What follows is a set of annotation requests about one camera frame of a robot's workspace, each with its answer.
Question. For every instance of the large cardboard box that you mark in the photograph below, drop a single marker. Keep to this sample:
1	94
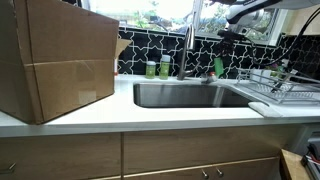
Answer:
60	60

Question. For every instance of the green sponge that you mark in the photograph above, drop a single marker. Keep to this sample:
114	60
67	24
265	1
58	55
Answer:
219	66

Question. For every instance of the metal dish drying rack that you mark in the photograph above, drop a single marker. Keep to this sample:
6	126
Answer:
283	90

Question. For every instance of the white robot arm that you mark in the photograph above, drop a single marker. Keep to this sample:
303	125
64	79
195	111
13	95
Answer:
266	8

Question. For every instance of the short green soap bottle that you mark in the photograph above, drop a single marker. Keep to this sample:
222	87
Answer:
150	70

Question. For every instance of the dark equipment beside platform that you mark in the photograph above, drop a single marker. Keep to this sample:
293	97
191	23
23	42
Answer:
313	156

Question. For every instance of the white utensil holder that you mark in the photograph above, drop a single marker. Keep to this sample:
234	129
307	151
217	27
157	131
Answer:
260	74

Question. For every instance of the round metal cabinet knob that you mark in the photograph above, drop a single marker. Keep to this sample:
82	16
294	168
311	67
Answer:
205	173
219	172

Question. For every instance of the small pink flower plant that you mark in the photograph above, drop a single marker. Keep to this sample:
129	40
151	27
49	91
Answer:
275	65

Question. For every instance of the wooden robot platform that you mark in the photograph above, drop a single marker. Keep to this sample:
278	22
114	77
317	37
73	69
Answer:
293	165

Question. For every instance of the white sponge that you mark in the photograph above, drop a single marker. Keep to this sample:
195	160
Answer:
265	109

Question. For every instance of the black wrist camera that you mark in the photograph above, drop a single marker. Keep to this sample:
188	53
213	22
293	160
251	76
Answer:
231	33

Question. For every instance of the window with white frame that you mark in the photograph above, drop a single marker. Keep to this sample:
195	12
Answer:
160	13

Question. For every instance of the steel gooseneck faucet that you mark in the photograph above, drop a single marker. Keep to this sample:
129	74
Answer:
188	43

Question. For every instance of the wooden base cabinet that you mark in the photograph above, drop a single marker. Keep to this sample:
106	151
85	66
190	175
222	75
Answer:
150	153

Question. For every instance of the stainless steel sink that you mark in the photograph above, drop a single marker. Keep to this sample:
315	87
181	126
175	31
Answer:
186	96

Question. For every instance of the tall green soap bottle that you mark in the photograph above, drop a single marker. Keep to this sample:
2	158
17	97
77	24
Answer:
164	68

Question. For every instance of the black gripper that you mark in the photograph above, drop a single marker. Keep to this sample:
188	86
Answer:
230	41

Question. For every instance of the red topped metal sink fixture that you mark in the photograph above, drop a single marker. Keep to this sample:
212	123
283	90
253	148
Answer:
210	78

